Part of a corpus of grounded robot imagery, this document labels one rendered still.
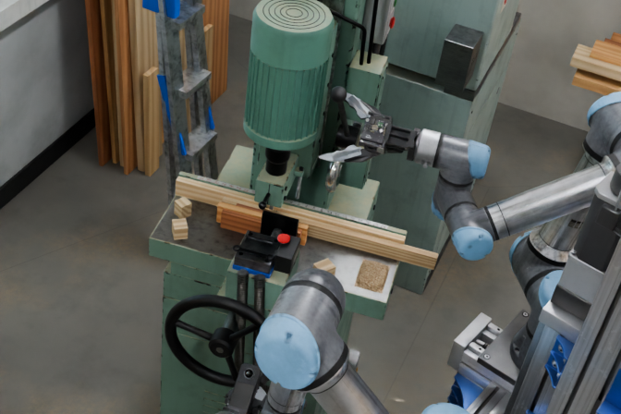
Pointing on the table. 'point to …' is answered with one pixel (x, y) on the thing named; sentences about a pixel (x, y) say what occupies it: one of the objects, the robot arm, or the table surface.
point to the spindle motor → (287, 71)
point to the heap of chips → (372, 275)
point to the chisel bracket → (276, 186)
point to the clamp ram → (278, 225)
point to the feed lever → (346, 137)
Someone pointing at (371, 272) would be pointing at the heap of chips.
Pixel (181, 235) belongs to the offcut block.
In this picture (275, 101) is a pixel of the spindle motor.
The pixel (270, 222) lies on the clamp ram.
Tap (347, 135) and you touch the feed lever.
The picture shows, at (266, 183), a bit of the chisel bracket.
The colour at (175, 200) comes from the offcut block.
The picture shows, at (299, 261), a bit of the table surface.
